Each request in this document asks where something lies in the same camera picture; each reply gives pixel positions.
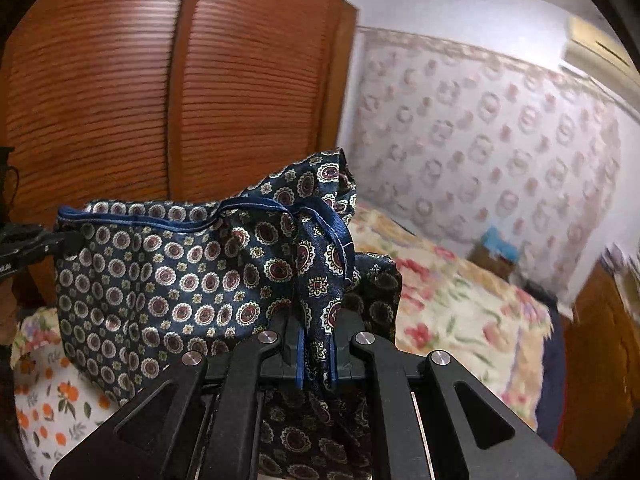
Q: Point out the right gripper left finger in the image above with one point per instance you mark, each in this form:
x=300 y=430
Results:
x=199 y=419

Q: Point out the wooden louvered wardrobe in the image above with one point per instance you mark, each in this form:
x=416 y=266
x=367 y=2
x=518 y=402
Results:
x=165 y=99

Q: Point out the orange print white bedsheet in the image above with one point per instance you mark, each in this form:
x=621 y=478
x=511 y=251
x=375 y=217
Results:
x=56 y=406

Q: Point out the navy patterned silk garment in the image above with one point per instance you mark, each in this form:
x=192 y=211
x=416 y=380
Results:
x=153 y=281

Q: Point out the wall air conditioner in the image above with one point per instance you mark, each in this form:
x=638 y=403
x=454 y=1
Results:
x=588 y=48

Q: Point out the wooden dresser cabinet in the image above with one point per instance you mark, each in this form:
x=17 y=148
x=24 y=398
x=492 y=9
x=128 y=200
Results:
x=602 y=378

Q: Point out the navy blue blanket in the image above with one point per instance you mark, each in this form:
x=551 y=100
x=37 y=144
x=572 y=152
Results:
x=550 y=407

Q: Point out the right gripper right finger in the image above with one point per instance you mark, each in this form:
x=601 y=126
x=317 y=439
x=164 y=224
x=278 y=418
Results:
x=430 y=418

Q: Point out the floral beige blanket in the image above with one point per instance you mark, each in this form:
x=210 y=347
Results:
x=494 y=329

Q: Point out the patterned sheer curtain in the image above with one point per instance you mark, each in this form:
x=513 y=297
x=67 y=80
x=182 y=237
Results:
x=454 y=140

